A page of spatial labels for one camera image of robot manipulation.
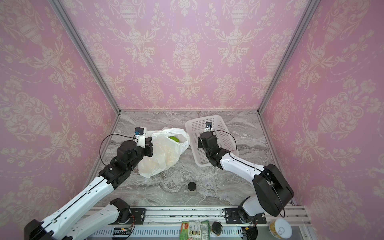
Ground white perforated plastic basket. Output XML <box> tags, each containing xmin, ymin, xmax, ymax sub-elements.
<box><xmin>185</xmin><ymin>115</ymin><xmax>239</xmax><ymax>167</ymax></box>

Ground small black cylinder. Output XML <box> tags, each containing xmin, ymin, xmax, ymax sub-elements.
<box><xmin>187</xmin><ymin>182</ymin><xmax>197</xmax><ymax>192</ymax></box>

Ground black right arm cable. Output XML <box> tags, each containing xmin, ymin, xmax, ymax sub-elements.
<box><xmin>209</xmin><ymin>129</ymin><xmax>286</xmax><ymax>218</ymax></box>

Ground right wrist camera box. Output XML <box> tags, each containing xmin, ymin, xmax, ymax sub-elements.
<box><xmin>205</xmin><ymin>122</ymin><xmax>213</xmax><ymax>132</ymax></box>

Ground green toy pepper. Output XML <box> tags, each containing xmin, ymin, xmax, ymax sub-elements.
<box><xmin>169</xmin><ymin>136</ymin><xmax>180</xmax><ymax>143</ymax></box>

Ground yellow tin can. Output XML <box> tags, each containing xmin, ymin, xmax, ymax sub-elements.
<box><xmin>269</xmin><ymin>219</ymin><xmax>293</xmax><ymax>240</ymax></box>

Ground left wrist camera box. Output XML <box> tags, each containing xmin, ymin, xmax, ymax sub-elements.
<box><xmin>135</xmin><ymin>127</ymin><xmax>147</xmax><ymax>148</ymax></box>

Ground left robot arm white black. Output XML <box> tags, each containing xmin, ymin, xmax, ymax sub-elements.
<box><xmin>24</xmin><ymin>136</ymin><xmax>153</xmax><ymax>240</ymax></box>

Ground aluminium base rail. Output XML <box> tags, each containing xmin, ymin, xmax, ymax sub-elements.
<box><xmin>89</xmin><ymin>205</ymin><xmax>315</xmax><ymax>240</ymax></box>

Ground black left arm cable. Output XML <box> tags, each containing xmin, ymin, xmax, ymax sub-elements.
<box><xmin>99</xmin><ymin>133</ymin><xmax>139</xmax><ymax>167</ymax></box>

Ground silver right corner post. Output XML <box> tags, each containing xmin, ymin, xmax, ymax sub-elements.
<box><xmin>258</xmin><ymin>0</ymin><xmax>321</xmax><ymax>116</ymax></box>

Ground silver corner post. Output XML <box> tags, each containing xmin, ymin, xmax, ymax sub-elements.
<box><xmin>48</xmin><ymin>0</ymin><xmax>121</xmax><ymax>115</ymax></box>
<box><xmin>258</xmin><ymin>0</ymin><xmax>321</xmax><ymax>116</ymax></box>

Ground white plastic bag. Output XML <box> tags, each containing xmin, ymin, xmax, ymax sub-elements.
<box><xmin>138</xmin><ymin>128</ymin><xmax>191</xmax><ymax>179</ymax></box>

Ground silver left corner post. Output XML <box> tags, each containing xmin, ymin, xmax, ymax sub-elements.
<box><xmin>48</xmin><ymin>0</ymin><xmax>121</xmax><ymax>115</ymax></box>

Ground green snack packet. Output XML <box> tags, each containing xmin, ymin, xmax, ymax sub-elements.
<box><xmin>179</xmin><ymin>221</ymin><xmax>211</xmax><ymax>240</ymax></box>

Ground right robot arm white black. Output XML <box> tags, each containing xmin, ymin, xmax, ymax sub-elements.
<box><xmin>198</xmin><ymin>132</ymin><xmax>295</xmax><ymax>224</ymax></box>

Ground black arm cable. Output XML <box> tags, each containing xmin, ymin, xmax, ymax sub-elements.
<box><xmin>209</xmin><ymin>129</ymin><xmax>286</xmax><ymax>218</ymax></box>
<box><xmin>99</xmin><ymin>133</ymin><xmax>139</xmax><ymax>167</ymax></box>

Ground dark lidded jar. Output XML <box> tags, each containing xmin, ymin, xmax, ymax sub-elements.
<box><xmin>211</xmin><ymin>222</ymin><xmax>223</xmax><ymax>236</ymax></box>

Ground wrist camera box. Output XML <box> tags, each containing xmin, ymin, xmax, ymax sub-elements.
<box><xmin>135</xmin><ymin>127</ymin><xmax>147</xmax><ymax>148</ymax></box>
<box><xmin>205</xmin><ymin>122</ymin><xmax>213</xmax><ymax>132</ymax></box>

